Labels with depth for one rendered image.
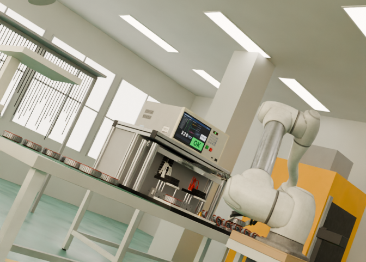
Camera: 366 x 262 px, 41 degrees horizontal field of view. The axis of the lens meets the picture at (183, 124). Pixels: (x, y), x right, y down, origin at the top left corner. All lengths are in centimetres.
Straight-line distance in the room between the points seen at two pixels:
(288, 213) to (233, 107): 498
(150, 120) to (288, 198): 120
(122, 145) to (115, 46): 712
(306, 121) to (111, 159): 115
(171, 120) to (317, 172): 382
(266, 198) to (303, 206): 15
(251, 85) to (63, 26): 391
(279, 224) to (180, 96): 906
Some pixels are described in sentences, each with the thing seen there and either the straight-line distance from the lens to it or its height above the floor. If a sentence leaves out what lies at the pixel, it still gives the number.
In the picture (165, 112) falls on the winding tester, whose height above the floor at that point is 127.
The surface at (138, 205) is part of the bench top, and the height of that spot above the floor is 72.
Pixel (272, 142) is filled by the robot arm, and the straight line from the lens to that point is 235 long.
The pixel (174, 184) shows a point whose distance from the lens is 274.
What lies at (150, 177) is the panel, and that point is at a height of 87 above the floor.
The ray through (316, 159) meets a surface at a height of 211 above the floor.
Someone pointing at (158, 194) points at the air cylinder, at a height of 80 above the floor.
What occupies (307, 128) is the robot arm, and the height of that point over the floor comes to 140.
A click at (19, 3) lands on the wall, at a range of 904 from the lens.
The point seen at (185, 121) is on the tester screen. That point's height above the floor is 125.
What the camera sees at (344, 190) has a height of 182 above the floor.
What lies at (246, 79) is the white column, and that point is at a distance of 707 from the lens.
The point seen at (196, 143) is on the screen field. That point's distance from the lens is 290.
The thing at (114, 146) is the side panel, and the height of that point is 96.
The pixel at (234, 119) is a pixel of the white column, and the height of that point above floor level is 224.
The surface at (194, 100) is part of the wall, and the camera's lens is 1126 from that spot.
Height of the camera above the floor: 78
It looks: 9 degrees up
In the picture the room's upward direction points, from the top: 24 degrees clockwise
